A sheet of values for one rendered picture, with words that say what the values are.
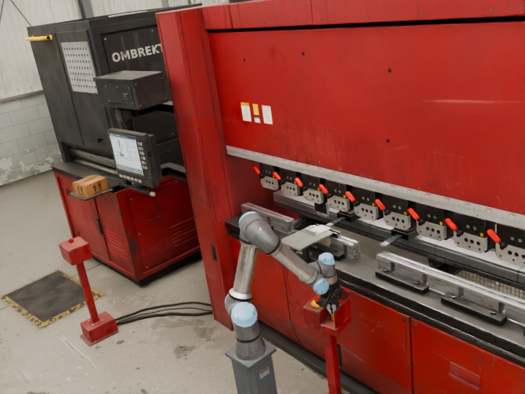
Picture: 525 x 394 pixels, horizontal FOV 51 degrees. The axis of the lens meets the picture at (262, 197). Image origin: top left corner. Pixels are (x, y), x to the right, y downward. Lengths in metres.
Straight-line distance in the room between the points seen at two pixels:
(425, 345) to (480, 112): 1.18
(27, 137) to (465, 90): 7.89
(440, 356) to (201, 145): 1.94
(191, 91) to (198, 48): 0.27
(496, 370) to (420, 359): 0.42
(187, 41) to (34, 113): 6.13
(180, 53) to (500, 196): 2.08
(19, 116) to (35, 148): 0.55
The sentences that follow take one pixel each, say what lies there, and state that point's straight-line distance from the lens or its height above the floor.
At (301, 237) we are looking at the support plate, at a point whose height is 1.00.
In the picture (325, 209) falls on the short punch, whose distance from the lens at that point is 3.19.
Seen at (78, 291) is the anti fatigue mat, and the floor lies 0.01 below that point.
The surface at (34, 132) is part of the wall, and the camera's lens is 9.48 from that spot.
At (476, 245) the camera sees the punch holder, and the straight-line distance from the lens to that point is 2.57.
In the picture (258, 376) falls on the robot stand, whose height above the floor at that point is 0.69.
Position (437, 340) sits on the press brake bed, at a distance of 2.82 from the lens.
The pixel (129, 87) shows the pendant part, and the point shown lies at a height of 1.89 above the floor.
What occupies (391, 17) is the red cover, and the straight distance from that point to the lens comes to 2.51.
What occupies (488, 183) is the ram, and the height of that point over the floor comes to 1.51.
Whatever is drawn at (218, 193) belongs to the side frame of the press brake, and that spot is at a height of 1.09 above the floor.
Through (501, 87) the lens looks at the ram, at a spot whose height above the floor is 1.90.
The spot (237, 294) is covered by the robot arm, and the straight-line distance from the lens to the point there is 2.66.
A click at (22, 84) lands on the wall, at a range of 9.37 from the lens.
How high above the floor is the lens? 2.38
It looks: 21 degrees down
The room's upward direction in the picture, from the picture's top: 8 degrees counter-clockwise
